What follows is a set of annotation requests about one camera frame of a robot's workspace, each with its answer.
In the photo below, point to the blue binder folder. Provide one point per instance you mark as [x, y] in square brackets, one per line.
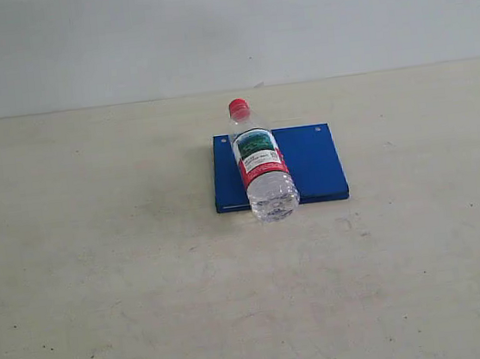
[310, 155]

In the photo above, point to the clear plastic water bottle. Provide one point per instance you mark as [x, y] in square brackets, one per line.
[269, 187]

